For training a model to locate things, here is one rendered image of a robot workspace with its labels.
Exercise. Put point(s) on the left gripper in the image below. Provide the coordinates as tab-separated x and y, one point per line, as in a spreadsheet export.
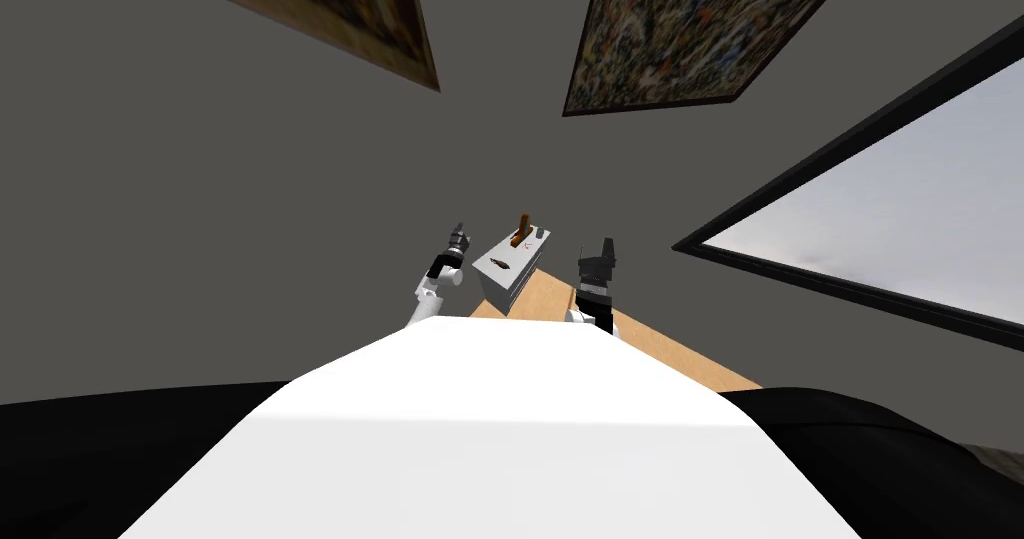
458	244

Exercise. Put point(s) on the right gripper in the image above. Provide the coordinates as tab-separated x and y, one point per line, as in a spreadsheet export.
595	272

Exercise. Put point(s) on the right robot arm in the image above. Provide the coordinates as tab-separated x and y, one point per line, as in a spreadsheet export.
880	475

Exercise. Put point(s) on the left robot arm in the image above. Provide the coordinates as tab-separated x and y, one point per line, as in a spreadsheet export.
88	467

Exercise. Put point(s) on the brown upright object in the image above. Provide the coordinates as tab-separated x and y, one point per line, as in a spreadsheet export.
523	232

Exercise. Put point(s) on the grey drawer cabinet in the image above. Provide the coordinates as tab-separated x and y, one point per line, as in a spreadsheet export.
504	279

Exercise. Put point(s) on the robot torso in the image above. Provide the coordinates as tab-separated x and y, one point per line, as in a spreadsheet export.
496	443

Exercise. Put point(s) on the black framed speckled painting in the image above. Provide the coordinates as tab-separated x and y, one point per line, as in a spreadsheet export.
688	35

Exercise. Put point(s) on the brown framed dark painting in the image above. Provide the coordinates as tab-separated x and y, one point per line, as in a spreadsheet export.
336	11

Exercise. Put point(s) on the black framed window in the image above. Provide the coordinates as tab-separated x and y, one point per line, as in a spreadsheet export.
904	227

